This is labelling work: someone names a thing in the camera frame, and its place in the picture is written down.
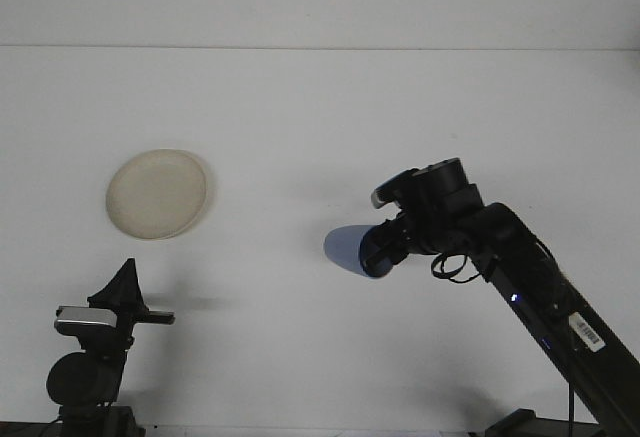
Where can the pale blue cup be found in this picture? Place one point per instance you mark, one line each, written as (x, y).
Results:
(342, 247)

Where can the pale round plate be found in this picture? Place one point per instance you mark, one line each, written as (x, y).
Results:
(157, 194)

